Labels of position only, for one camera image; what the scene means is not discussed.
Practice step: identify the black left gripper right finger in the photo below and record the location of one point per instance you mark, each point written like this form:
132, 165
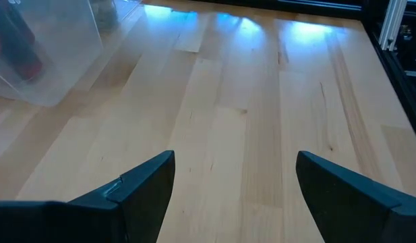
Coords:
342, 216

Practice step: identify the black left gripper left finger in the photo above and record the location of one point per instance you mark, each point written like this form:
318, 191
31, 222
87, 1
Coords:
140, 206

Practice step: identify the red Coca-Cola can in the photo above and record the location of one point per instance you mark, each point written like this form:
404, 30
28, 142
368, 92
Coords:
22, 57

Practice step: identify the white orange Celsius can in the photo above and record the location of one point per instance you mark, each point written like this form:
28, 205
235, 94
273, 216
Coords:
104, 15

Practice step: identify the silver aluminium extrusion post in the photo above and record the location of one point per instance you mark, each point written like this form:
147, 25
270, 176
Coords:
393, 23

